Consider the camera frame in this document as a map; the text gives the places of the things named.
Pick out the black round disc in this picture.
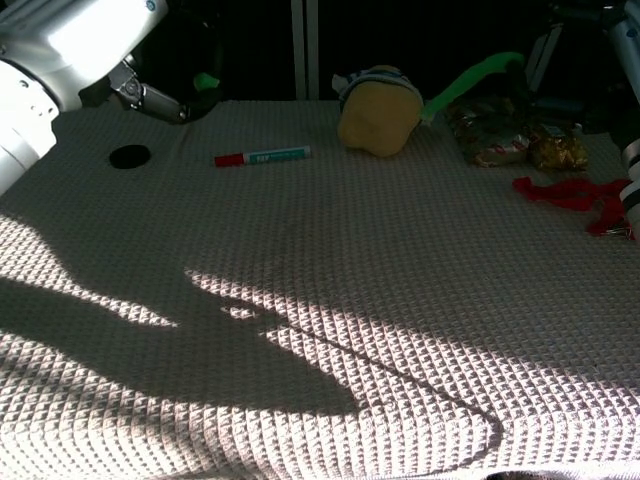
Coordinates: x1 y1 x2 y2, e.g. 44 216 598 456
108 143 152 171

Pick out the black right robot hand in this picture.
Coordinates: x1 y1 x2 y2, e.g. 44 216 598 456
504 2 640 151

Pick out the red capped teal marker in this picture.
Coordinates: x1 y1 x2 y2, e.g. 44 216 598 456
214 145 313 169

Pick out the yellow plush toy striped hat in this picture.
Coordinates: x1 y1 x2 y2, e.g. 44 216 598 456
331 64 426 159

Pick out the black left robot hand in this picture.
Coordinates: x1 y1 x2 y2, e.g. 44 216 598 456
79 12 225 125

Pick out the white frame post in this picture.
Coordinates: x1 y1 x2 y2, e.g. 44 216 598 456
291 0 320 102

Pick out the clear snack package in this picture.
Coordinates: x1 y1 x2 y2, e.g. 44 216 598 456
442 97 534 168

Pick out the red cloth ribbon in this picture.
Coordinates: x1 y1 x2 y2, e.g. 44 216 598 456
511 176 632 236

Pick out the grey metal frame post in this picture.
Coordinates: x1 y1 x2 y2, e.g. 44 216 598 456
524 22 565 94

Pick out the green curved strip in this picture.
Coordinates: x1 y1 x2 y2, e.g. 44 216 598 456
421 51 527 125

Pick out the golden foil snack package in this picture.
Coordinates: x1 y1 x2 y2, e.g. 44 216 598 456
527 124 590 173

